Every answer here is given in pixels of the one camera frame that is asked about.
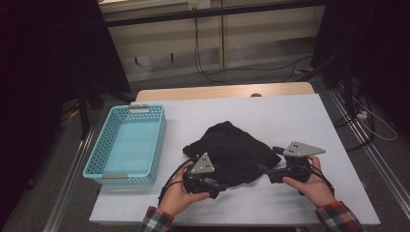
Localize left hand-held gripper black cable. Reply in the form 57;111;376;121
158;159;194;207

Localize white floor cable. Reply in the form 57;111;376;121
352;96;398;142

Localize beige cabinet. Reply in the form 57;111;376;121
98;0;327;83

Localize metal floor rail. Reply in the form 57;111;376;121
327;85;410;211
42;125;96;232

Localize white wall socket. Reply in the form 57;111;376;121
188;0;212;10

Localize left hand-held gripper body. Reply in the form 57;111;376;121
184;152;220;199

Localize black shorts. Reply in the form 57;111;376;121
182;121;282;191

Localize person's right hand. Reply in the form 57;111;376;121
283;155;337;208

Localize black stand legs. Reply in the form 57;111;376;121
76;83;136;141
298;51;356;117

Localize right hand-held gripper black cable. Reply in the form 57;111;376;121
308;165;336;196

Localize black horizontal bar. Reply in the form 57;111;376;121
102;0;327;28

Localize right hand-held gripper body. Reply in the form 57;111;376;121
267;140;327;184

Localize light blue plastic basket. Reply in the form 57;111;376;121
82;103;167;187

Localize hand-held gripper black cable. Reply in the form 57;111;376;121
158;159;194;207
308;165;336;196

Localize black hanging cable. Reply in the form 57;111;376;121
192;17;313;85

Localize black floor cable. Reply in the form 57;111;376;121
333;93;376;153

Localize large black curtain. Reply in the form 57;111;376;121
0;0;132;223

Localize person's left hand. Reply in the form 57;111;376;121
159;170;211;217

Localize light wooden table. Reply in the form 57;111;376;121
134;81;316;102

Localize black curtain with stand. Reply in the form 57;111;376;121
310;0;410;130

